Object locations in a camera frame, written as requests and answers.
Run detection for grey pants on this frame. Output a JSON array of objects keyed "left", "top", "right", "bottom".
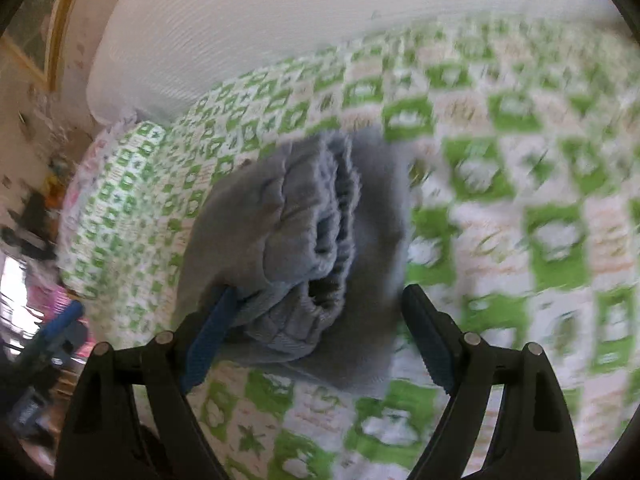
[{"left": 171, "top": 128, "right": 413, "bottom": 396}]

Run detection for green white patterned bedsheet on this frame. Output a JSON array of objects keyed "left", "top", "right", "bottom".
[{"left": 58, "top": 18, "right": 639, "bottom": 476}]

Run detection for gold framed picture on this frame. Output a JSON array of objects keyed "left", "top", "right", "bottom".
[{"left": 1, "top": 0, "right": 75, "bottom": 91}]

